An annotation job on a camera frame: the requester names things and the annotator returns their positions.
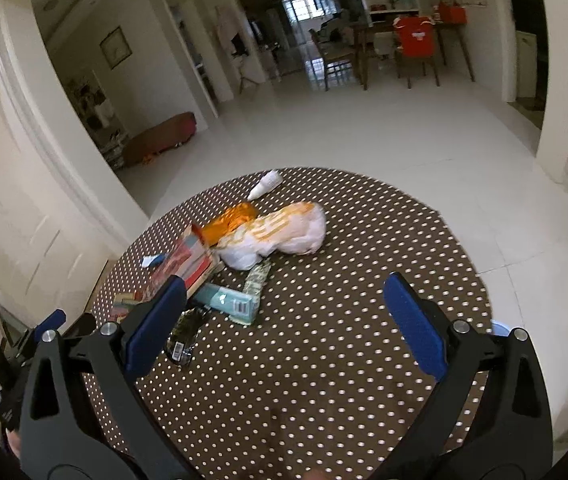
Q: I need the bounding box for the clothes rack with clothes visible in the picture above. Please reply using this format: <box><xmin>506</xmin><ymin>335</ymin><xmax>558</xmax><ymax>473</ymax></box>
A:
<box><xmin>216</xmin><ymin>7</ymin><xmax>255</xmax><ymax>93</ymax></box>

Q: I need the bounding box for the brown polka-dot tablecloth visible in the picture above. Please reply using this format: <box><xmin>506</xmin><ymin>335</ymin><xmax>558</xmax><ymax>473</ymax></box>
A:
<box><xmin>84</xmin><ymin>167</ymin><xmax>495</xmax><ymax>480</ymax></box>

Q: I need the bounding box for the brown skateboard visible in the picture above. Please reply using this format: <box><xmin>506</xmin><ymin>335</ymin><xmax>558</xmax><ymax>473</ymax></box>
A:
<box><xmin>122</xmin><ymin>112</ymin><xmax>198</xmax><ymax>168</ymax></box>

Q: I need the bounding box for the orange foil wrapper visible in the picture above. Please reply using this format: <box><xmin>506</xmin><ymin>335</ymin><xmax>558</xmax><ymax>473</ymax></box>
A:
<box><xmin>200</xmin><ymin>202</ymin><xmax>259</xmax><ymax>247</ymax></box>

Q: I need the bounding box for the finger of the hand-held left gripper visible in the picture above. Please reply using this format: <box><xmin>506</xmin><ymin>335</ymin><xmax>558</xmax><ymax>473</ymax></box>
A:
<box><xmin>31</xmin><ymin>309</ymin><xmax>98</xmax><ymax>361</ymax></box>

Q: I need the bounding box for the wooden dining chair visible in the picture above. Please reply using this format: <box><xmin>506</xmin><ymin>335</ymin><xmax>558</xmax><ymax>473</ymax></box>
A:
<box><xmin>393</xmin><ymin>17</ymin><xmax>441</xmax><ymax>90</ymax></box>
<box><xmin>309</xmin><ymin>27</ymin><xmax>363</xmax><ymax>92</ymax></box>

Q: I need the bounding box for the small white plastic bottle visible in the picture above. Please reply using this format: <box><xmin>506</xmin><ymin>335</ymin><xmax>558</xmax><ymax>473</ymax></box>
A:
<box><xmin>248</xmin><ymin>170</ymin><xmax>283</xmax><ymax>200</ymax></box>

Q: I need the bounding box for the framed wall picture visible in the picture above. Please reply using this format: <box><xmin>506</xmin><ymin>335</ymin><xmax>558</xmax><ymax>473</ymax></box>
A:
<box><xmin>100</xmin><ymin>26</ymin><xmax>130</xmax><ymax>68</ymax></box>

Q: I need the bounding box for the shoe rack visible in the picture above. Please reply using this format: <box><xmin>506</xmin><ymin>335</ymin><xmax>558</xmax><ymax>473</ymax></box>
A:
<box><xmin>98</xmin><ymin>129</ymin><xmax>129</xmax><ymax>170</ymax></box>

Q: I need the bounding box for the red and white carton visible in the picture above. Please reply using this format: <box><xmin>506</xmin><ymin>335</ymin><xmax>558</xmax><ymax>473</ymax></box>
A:
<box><xmin>141</xmin><ymin>224</ymin><xmax>222</xmax><ymax>301</ymax></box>

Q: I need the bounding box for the wooden dining table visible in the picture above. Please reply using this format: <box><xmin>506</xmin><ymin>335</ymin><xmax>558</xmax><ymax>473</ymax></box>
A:
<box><xmin>351</xmin><ymin>19</ymin><xmax>476</xmax><ymax>92</ymax></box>

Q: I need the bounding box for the white yellow-print plastic bag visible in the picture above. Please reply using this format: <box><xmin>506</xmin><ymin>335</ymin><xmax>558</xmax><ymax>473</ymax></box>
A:
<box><xmin>216</xmin><ymin>203</ymin><xmax>327</xmax><ymax>268</ymax></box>

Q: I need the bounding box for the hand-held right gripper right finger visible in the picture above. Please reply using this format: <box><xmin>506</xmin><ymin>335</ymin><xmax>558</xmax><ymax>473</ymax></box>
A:
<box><xmin>364</xmin><ymin>272</ymin><xmax>555</xmax><ymax>480</ymax></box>

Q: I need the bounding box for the green crumpled wrapper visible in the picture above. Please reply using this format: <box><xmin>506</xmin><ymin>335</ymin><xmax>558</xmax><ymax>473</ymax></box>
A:
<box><xmin>241</xmin><ymin>259</ymin><xmax>273</xmax><ymax>295</ymax></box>

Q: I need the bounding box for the dark plastic wrapper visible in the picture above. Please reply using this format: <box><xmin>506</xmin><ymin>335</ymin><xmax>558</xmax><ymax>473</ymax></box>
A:
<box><xmin>165</xmin><ymin>307</ymin><xmax>211</xmax><ymax>365</ymax></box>

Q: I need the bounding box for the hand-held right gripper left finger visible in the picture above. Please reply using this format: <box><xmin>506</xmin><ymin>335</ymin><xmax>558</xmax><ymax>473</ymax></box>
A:
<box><xmin>18</xmin><ymin>275</ymin><xmax>199</xmax><ymax>480</ymax></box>

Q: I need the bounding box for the teal cardboard box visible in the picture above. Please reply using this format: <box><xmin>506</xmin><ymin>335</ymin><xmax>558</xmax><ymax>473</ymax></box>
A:
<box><xmin>193</xmin><ymin>282</ymin><xmax>261</xmax><ymax>326</ymax></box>

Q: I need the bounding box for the colourful small packet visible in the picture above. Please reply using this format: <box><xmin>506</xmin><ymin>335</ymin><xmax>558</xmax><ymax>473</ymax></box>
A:
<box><xmin>112</xmin><ymin>291</ymin><xmax>145</xmax><ymax>322</ymax></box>

